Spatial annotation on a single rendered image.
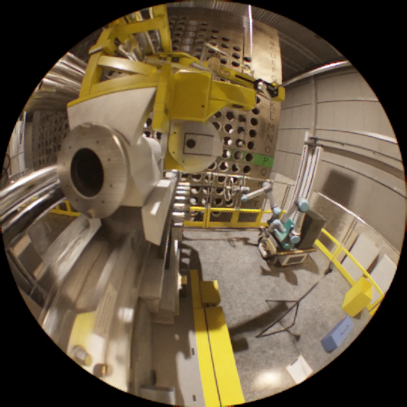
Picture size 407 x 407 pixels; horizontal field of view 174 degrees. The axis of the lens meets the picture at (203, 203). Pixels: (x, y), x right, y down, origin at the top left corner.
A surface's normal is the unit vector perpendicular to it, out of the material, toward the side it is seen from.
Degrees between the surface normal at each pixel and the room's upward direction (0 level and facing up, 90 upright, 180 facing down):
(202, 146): 90
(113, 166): 90
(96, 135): 90
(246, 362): 0
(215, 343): 0
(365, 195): 90
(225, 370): 0
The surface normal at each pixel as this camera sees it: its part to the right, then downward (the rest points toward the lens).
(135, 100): 0.11, 0.43
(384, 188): -0.99, -0.05
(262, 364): 0.11, -0.91
